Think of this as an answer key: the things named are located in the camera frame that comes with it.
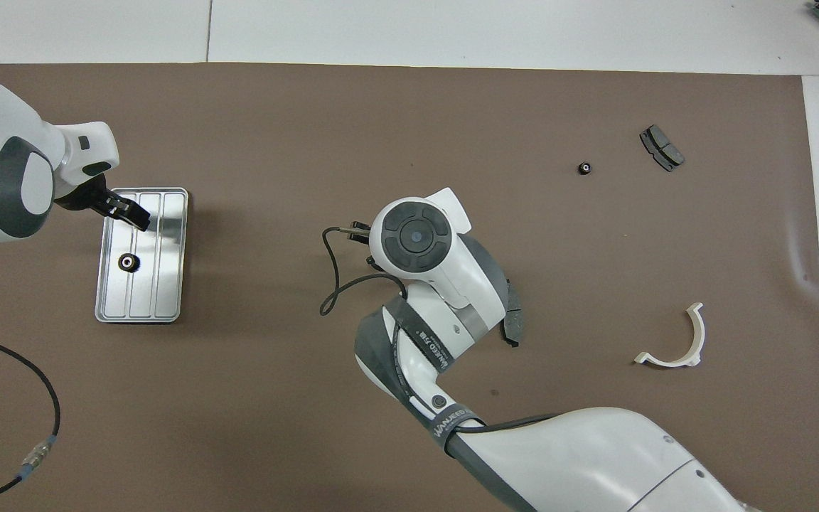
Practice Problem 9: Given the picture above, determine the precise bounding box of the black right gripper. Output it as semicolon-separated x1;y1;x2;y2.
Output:
350;220;382;272

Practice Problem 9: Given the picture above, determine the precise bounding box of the long dark brake pad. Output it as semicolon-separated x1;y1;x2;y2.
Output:
498;281;526;348

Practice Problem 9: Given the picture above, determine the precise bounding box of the brown paper table mat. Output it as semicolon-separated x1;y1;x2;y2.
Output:
0;63;819;512

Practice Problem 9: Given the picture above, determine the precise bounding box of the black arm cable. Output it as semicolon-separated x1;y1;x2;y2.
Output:
0;327;62;512
319;224;560;434

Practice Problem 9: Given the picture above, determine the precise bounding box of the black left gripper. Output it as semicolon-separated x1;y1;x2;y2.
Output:
55;175;152;233

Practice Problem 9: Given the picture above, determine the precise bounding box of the silver metal tray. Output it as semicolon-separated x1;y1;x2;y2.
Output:
95;187;190;324

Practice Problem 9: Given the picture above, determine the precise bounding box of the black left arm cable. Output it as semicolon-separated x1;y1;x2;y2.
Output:
0;327;62;512

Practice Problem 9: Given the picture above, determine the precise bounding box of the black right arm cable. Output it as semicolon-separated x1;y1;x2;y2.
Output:
319;224;560;434

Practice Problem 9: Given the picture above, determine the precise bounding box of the short dark brake pad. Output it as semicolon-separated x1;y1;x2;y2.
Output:
639;124;685;173

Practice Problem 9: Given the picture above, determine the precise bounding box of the white curved plastic bracket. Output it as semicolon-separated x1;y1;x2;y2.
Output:
633;302;706;368

